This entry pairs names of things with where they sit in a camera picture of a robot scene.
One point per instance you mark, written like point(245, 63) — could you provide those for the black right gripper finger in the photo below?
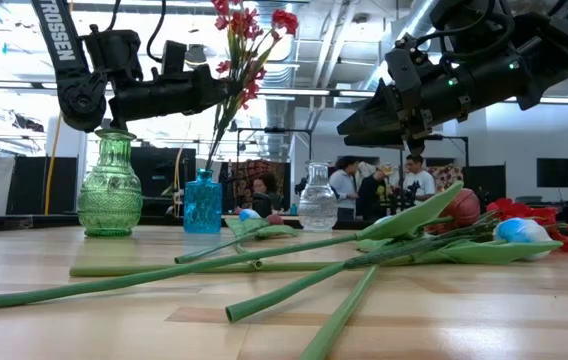
point(379, 141)
point(379, 117)

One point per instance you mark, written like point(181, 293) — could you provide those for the clear glass vase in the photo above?
point(318, 205)

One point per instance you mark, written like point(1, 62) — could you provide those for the blue glass vase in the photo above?
point(203, 205)

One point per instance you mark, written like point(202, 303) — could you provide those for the green glass vase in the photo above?
point(109, 200)

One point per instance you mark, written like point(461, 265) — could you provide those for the black background robot arm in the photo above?
point(301, 186)

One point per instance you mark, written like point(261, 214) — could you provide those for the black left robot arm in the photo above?
point(64, 50)

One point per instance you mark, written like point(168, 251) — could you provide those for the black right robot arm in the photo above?
point(489, 80)

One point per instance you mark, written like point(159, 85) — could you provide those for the round black ceiling fixture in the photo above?
point(198, 54)

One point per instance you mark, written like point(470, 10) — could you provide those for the person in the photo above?
point(421, 182)
point(374, 195)
point(266, 182)
point(344, 187)

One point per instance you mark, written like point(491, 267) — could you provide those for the floral patterned cloth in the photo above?
point(446, 175)

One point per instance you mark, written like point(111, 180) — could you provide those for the red patterned cloth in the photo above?
point(249, 172)

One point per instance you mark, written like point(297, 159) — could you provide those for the black panel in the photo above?
point(29, 185)
point(484, 182)

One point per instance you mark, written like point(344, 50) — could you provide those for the small teal bottle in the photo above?
point(293, 210)

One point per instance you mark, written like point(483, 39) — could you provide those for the black desk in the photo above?
point(564, 206)

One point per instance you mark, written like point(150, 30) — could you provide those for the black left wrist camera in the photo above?
point(174, 57)

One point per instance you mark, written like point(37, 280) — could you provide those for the black rig frame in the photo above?
point(274, 130)
point(456, 137)

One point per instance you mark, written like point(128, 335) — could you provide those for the black wall monitor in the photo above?
point(559, 172)

